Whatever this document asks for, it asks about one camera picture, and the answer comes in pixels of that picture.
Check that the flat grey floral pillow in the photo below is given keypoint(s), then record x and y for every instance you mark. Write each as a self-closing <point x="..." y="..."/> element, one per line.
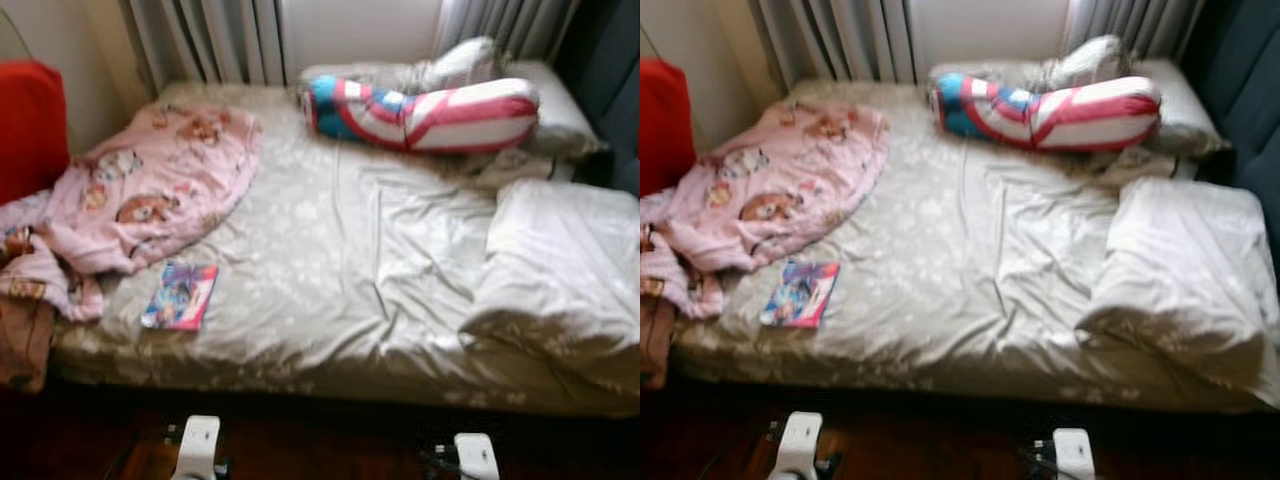
<point x="1145" y="165"/>
<point x="520" y="168"/>

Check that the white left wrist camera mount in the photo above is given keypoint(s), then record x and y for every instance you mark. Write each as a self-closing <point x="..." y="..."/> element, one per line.
<point x="198" y="445"/>
<point x="800" y="445"/>

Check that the crumpled grey floral cloth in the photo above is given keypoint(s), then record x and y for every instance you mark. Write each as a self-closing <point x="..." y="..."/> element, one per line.
<point x="1090" y="60"/>
<point x="465" y="62"/>

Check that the dark grey upholstered headboard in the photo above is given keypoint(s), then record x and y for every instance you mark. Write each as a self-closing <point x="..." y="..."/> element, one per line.
<point x="1245" y="90"/>
<point x="610" y="80"/>

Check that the red white blue striped bolster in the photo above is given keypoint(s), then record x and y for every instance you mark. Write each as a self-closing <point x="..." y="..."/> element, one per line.
<point x="1080" y="115"/>
<point x="450" y="115"/>

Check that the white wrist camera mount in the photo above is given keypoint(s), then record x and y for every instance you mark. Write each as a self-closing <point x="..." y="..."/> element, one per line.
<point x="800" y="445"/>
<point x="1073" y="455"/>
<point x="477" y="458"/>
<point x="198" y="445"/>

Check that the large grey floral pillow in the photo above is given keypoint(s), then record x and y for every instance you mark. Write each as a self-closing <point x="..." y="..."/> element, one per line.
<point x="1180" y="270"/>
<point x="560" y="270"/>

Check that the red folded cushion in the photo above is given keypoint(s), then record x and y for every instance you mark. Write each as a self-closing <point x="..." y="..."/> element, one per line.
<point x="30" y="130"/>
<point x="662" y="130"/>

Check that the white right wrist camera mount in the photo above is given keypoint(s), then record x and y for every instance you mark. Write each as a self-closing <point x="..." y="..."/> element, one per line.
<point x="477" y="458"/>
<point x="1073" y="455"/>

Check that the pink cartoon print blanket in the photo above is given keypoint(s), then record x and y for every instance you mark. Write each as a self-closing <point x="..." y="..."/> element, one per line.
<point x="150" y="180"/>
<point x="790" y="180"/>

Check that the colourful comic book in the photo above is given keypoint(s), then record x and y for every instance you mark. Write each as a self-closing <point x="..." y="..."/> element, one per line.
<point x="180" y="297"/>
<point x="800" y="295"/>

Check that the bed with grey floral sheet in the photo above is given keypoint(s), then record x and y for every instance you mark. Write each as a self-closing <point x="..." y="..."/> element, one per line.
<point x="970" y="260"/>
<point x="350" y="260"/>

